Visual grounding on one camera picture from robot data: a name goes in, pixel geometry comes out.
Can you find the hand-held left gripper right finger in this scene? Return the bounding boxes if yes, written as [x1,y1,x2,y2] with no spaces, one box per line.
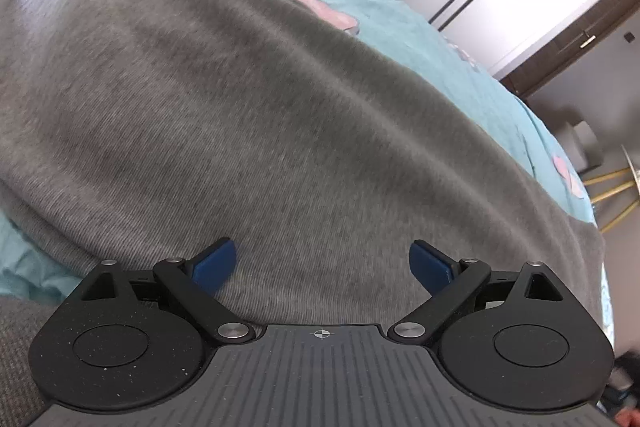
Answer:
[389,239,569,346]

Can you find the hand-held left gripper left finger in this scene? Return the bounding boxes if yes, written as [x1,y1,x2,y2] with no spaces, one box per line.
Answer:
[80,237,257,344]

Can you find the grey pants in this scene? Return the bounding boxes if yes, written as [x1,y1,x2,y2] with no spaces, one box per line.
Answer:
[0,0,607,427]

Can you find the gold-legged side table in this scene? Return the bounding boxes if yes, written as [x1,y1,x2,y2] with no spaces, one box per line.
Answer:
[582,144,640,234]

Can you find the brown wooden cabinet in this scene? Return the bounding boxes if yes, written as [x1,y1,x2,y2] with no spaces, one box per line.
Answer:
[500,0,640,100]

